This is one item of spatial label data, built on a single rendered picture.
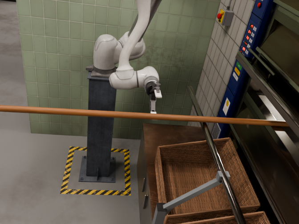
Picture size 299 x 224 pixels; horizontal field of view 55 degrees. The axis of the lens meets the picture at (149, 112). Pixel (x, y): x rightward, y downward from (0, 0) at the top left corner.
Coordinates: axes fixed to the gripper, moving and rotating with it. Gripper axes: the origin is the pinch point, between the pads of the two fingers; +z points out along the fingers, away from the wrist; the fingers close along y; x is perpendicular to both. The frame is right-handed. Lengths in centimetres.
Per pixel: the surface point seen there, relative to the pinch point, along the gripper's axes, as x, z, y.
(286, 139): -63, 19, 1
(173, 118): -7.1, 9.3, -0.7
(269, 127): -60, 9, 2
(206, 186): -17.2, 43.4, 8.9
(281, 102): -45, 27, -24
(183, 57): -42, -117, 20
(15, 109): 65, 9, 0
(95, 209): 28, -28, 119
